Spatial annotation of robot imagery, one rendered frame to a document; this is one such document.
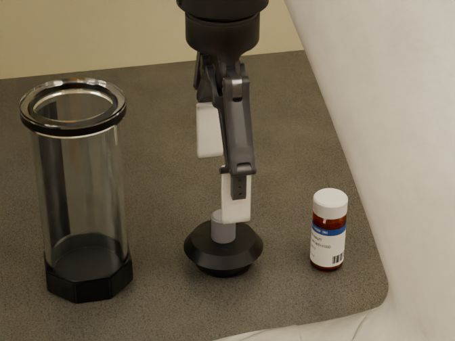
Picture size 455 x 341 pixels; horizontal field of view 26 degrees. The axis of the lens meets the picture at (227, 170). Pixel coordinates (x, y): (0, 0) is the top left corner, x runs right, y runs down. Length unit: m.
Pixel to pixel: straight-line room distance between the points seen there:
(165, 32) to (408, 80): 1.30
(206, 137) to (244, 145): 0.17
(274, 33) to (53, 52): 0.37
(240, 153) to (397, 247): 0.62
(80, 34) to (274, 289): 0.65
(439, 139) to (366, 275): 0.82
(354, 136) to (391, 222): 0.03
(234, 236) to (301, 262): 0.09
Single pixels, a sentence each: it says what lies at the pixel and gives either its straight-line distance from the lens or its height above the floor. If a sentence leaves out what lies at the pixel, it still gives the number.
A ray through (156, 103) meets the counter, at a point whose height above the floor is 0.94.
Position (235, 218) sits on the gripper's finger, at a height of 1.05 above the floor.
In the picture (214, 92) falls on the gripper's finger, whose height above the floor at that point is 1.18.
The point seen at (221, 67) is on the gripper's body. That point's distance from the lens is 0.98.
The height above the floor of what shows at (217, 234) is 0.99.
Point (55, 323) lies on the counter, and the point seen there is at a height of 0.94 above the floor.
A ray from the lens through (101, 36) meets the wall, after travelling 1.61.
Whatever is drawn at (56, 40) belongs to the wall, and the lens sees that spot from 1.60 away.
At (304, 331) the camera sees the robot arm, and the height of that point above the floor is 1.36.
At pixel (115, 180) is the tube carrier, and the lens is 1.04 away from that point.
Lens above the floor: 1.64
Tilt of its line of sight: 32 degrees down
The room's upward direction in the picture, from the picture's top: straight up
